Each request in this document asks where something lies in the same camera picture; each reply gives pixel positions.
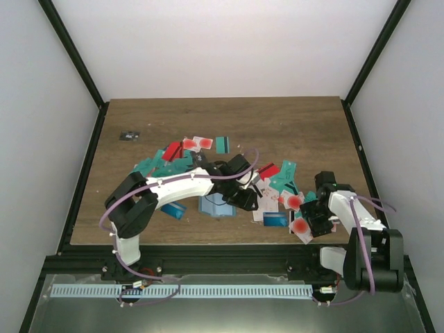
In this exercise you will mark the small black card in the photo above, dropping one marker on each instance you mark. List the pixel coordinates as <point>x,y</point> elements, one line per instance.
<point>130,136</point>

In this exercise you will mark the teal card with black stripe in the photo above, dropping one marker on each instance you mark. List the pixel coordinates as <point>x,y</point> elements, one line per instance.
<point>222,145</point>

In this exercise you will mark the black frame post right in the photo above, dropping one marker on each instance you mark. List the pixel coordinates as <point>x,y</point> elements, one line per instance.
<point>379,45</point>

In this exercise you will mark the light blue card holder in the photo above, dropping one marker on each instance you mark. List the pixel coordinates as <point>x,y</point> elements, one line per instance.
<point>214,205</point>

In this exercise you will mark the blue card silver stripe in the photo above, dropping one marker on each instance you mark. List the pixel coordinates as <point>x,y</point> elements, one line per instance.
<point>275,219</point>

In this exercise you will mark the white card large red circle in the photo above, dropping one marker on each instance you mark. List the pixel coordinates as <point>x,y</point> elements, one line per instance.
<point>301,229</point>

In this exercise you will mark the light blue slotted cable duct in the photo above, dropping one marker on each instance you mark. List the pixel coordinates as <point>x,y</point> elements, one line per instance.
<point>188,291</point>

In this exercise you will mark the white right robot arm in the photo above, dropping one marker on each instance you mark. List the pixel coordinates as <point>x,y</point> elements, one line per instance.
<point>373,260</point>

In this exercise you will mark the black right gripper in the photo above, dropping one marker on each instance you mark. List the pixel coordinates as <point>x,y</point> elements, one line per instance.
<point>318,229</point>

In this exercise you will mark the blue card left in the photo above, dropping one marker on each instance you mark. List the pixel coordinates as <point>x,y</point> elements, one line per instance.
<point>174,210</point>

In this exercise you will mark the white card red circles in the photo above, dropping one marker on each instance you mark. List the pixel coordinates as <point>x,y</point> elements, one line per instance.
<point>197,143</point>

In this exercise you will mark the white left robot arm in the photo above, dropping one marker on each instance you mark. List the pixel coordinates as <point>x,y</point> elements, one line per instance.
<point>131,205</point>

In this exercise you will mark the black frame post left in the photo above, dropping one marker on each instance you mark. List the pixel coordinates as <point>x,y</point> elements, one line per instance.
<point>61,31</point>

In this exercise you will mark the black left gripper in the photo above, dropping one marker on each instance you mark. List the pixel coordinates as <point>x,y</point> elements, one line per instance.
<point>246,201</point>

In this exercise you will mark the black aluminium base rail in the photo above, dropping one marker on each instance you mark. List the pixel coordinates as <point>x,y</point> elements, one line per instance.
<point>294,261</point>

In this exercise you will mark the black frame post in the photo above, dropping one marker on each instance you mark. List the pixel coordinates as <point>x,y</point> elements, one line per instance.
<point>61,31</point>
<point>379,45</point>

